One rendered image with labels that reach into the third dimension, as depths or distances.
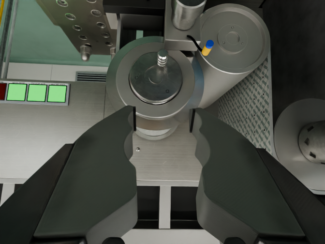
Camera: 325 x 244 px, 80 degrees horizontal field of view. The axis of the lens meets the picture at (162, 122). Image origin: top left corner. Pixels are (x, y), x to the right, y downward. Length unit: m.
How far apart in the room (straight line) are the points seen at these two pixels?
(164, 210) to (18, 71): 3.41
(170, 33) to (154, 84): 0.07
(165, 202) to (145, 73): 0.44
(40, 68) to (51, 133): 2.98
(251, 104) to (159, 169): 0.34
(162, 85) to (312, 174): 0.26
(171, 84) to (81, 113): 0.42
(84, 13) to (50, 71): 3.00
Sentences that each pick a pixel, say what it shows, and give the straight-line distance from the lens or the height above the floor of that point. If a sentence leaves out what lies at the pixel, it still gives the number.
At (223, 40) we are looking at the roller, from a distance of 0.34.
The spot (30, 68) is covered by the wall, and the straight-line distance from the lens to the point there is 3.70.
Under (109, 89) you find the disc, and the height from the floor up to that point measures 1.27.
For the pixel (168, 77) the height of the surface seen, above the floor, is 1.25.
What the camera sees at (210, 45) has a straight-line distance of 0.24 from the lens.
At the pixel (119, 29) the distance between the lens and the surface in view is 0.35.
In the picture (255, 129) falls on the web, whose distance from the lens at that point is 0.37.
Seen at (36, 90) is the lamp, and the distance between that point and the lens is 0.72.
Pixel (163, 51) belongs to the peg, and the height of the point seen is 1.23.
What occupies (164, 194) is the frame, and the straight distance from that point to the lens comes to 0.63.
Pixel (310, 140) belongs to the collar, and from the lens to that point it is 0.34.
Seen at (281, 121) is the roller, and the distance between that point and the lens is 0.35.
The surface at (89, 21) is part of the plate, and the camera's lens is 0.59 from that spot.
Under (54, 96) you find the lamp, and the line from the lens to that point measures 0.69.
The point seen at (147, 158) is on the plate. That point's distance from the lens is 0.61.
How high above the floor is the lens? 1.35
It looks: 9 degrees down
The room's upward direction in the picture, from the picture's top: 179 degrees counter-clockwise
